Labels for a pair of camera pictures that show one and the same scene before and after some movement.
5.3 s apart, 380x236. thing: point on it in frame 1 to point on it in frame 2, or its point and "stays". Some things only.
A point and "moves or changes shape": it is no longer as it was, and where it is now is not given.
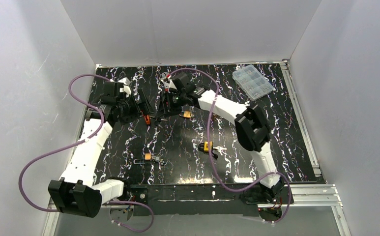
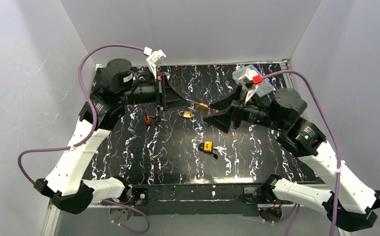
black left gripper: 139,103 to 159,94
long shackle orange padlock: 147,157 moves or changes shape
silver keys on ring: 220,148 stays
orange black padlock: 147,118 stays
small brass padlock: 185,114 stays
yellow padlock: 203,146 stays
